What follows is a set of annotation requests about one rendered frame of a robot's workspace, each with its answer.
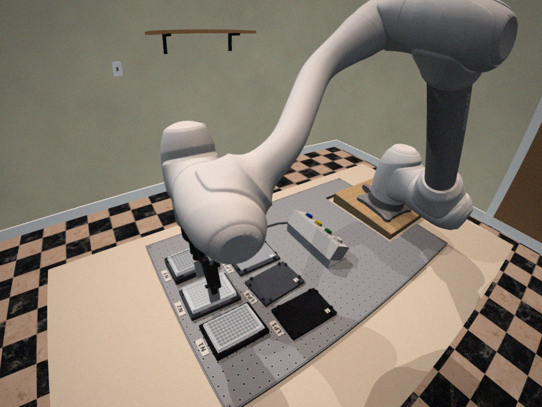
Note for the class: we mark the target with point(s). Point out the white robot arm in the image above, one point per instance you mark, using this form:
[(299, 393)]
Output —
[(222, 205)]

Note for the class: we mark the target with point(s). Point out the white button panel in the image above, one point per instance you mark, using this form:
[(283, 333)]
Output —
[(317, 239)]

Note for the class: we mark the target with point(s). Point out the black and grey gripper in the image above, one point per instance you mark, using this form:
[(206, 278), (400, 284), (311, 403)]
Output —
[(202, 262)]

